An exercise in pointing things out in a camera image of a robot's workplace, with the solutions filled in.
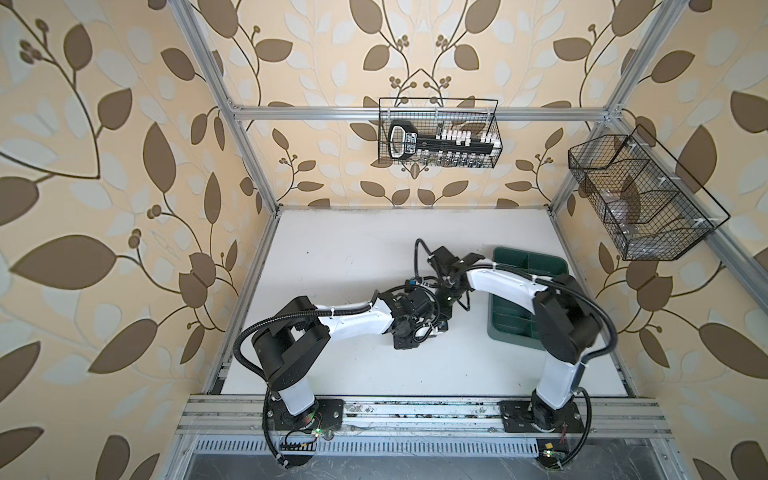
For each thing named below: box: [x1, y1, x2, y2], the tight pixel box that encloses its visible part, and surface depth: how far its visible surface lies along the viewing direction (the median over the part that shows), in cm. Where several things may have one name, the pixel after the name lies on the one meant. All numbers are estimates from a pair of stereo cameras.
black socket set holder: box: [388, 120, 503, 166], surface depth 86 cm
